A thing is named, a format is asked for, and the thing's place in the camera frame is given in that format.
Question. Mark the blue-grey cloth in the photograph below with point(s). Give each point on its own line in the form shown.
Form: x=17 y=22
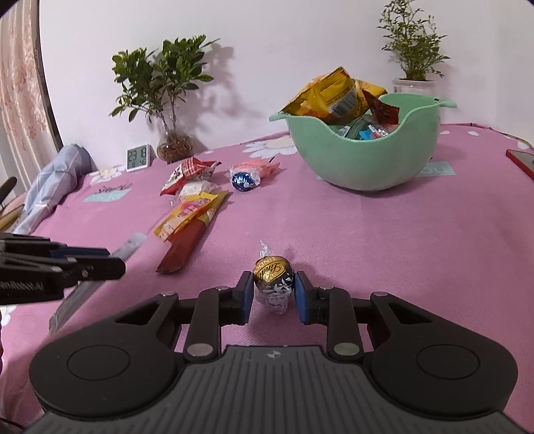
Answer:
x=58 y=179

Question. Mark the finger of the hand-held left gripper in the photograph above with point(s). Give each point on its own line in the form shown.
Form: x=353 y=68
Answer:
x=100 y=269
x=79 y=252

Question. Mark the pink snack packet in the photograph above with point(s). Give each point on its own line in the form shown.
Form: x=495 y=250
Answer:
x=260 y=167

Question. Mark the red white snack packet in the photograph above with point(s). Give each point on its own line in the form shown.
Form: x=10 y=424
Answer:
x=183 y=175

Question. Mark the yellow pink long packet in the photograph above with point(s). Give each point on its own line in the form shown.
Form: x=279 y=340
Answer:
x=190 y=215

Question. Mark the pink patterned curtain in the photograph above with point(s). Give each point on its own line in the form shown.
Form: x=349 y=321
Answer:
x=21 y=92

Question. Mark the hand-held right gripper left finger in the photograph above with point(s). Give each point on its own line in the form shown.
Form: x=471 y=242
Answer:
x=244 y=298

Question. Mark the dark red chocolate packet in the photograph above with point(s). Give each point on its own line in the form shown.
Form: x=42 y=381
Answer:
x=381 y=109

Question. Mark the black gold foil chocolate ball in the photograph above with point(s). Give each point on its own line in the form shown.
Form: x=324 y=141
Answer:
x=273 y=275

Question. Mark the yellow chip bag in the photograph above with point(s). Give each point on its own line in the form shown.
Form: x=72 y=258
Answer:
x=325 y=96

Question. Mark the clear silver long packet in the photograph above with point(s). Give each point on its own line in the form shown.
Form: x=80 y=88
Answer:
x=129 y=248

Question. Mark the dark red bar packet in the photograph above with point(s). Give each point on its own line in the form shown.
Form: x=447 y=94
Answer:
x=183 y=246

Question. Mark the white digital thermometer clock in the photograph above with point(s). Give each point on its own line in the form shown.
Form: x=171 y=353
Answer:
x=139 y=157

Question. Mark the blue foil chocolate ball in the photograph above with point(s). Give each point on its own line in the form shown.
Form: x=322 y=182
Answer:
x=245 y=180

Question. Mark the right potted plant white pot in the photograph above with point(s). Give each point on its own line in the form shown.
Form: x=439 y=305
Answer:
x=413 y=46

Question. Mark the red phone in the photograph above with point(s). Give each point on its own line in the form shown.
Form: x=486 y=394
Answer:
x=523 y=160

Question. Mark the green plastic bowl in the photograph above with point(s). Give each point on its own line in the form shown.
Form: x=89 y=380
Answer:
x=367 y=158

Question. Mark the pink floral blanket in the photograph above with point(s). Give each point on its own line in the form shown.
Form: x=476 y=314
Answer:
x=375 y=250

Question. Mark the broad-leaf plant in glass vase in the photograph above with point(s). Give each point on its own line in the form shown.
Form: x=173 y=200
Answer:
x=167 y=75

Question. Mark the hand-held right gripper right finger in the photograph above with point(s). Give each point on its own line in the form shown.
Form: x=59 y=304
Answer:
x=303 y=298

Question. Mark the teal blue snack packet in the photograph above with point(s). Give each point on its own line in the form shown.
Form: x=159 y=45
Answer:
x=363 y=131

